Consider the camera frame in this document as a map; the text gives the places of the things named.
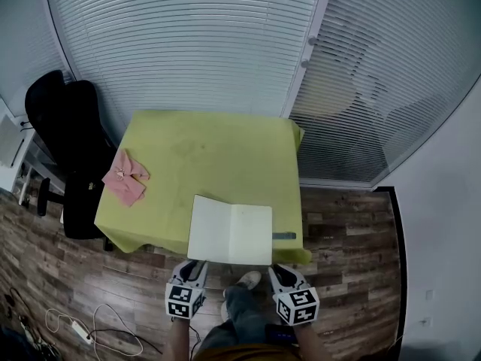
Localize person's right shoe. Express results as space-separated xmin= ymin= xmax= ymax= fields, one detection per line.
xmin=235 ymin=270 xmax=263 ymax=292

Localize black cable bundle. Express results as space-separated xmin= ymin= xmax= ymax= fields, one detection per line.
xmin=0 ymin=285 xmax=63 ymax=361

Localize pink cloth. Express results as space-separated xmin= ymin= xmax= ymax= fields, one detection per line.
xmin=101 ymin=148 xmax=152 ymax=208

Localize person's grey jeans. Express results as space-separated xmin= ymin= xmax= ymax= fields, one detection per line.
xmin=194 ymin=284 xmax=302 ymax=361

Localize window blind with knobs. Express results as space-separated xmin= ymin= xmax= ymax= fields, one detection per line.
xmin=284 ymin=0 xmax=481 ymax=184

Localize wide window blind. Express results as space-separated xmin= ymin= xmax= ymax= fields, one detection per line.
xmin=44 ymin=0 xmax=326 ymax=119

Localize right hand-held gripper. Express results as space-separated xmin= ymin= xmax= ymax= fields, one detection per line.
xmin=267 ymin=263 xmax=321 ymax=327

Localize green tablecloth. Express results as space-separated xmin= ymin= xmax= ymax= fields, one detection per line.
xmin=93 ymin=109 xmax=313 ymax=267

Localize white power strip with cable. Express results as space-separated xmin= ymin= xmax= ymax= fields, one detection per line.
xmin=44 ymin=302 xmax=144 ymax=357

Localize black waist device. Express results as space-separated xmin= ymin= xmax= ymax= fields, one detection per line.
xmin=264 ymin=323 xmax=298 ymax=348

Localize narrow window blind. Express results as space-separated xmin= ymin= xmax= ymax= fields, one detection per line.
xmin=0 ymin=0 xmax=76 ymax=105

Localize white desktop appliance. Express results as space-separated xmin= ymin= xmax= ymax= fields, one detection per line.
xmin=0 ymin=114 xmax=26 ymax=169

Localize person's right forearm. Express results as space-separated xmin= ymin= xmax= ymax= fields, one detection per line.
xmin=292 ymin=321 xmax=328 ymax=361

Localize black baseboard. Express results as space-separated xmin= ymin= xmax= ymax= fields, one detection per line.
xmin=373 ymin=186 xmax=410 ymax=361

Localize dark blue notebook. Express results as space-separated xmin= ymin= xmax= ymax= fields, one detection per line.
xmin=186 ymin=193 xmax=298 ymax=267

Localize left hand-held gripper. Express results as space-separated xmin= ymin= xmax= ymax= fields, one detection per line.
xmin=165 ymin=259 xmax=210 ymax=323

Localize white desk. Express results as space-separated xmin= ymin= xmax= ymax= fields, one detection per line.
xmin=0 ymin=99 xmax=67 ymax=207

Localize long black floor cable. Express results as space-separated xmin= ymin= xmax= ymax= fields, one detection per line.
xmin=89 ymin=328 xmax=163 ymax=356

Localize black office chair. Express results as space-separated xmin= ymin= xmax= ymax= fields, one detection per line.
xmin=23 ymin=69 xmax=118 ymax=252

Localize person's left forearm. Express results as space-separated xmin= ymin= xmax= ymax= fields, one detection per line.
xmin=171 ymin=317 xmax=193 ymax=361

